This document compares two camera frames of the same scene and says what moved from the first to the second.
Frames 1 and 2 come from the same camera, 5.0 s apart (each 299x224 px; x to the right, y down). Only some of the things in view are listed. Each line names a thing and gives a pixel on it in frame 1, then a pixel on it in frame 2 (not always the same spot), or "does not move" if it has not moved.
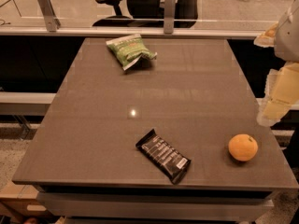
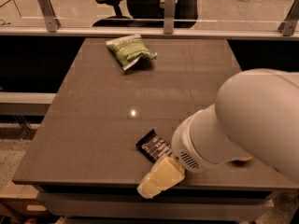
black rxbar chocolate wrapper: x=169 y=160 does not move
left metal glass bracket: x=51 y=21 does not move
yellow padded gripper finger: x=281 y=94 -> x=163 y=174
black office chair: x=146 y=7 does not move
